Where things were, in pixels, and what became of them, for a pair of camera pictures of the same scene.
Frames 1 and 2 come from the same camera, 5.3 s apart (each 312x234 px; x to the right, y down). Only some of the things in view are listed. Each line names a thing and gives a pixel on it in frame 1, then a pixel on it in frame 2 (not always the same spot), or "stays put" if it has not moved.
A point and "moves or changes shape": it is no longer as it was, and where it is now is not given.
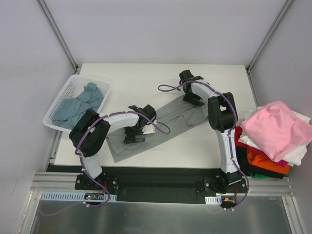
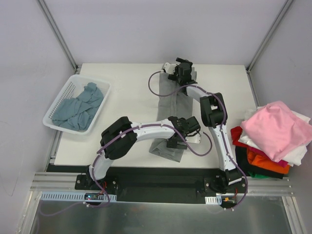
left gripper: [131, 136] -> [176, 143]
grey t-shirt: [171, 121] moves or changes shape
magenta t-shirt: [261, 153] stays put
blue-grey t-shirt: [70, 110] stays put
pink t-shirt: [277, 130] stays put
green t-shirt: [258, 176] stays put
